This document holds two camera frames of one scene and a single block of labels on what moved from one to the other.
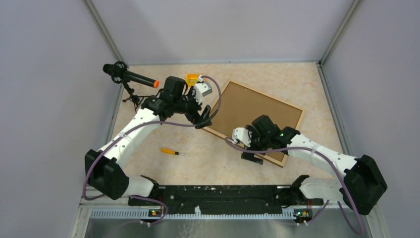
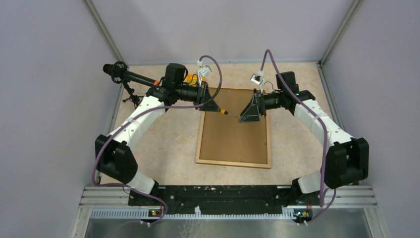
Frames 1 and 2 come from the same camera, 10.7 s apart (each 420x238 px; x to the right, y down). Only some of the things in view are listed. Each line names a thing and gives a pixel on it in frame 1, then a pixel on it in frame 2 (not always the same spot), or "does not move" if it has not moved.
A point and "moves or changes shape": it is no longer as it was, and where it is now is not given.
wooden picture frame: [236, 106] moves or changes shape
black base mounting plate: [224, 198] does not move
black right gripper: [250, 156] to [256, 106]
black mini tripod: [136, 99] does not move
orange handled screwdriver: [170, 151] to [223, 111]
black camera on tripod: [119, 72] does not move
